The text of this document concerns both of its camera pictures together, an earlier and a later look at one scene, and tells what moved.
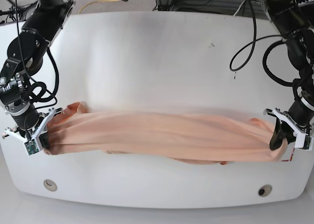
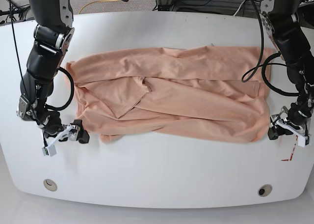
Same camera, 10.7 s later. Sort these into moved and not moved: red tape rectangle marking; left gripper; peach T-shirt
Moved: left gripper; peach T-shirt
Not moved: red tape rectangle marking
